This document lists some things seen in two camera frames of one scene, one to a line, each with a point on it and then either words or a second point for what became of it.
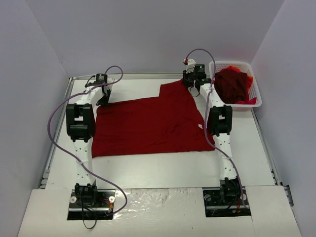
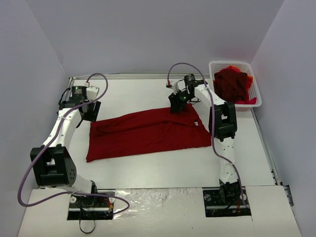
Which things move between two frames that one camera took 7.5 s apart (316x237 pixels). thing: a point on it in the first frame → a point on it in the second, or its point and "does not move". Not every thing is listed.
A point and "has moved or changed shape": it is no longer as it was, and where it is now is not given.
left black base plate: (103, 209) does not move
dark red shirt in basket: (231, 86) does not move
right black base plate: (215, 207) does not move
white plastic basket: (254, 92) does not move
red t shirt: (171, 121) has moved or changed shape
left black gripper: (105, 96) → (92, 111)
